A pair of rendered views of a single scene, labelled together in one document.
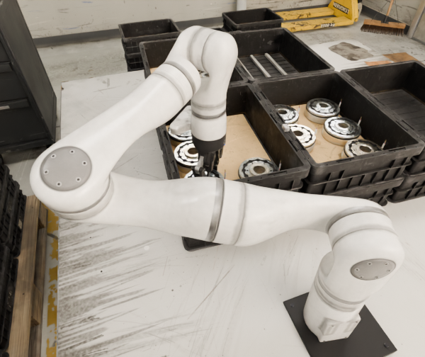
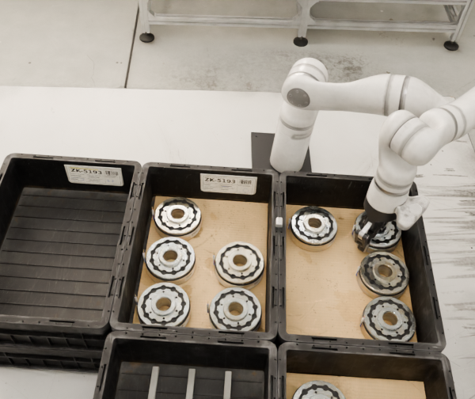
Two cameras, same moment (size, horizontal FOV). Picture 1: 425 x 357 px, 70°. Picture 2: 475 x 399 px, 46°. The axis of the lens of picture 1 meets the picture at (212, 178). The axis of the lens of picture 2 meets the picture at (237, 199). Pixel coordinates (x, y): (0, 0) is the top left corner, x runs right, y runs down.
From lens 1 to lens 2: 138 cm
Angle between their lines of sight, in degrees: 82
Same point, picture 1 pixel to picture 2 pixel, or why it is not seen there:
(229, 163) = (337, 264)
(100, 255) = not seen: outside the picture
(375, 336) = (260, 141)
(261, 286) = not seen: hidden behind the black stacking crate
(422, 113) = (13, 268)
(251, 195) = (386, 77)
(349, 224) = (320, 75)
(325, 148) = (207, 250)
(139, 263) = (435, 245)
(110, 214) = not seen: hidden behind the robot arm
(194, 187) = (422, 85)
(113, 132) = not seen: outside the picture
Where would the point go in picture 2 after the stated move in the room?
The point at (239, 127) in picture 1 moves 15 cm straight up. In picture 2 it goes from (301, 324) to (312, 286)
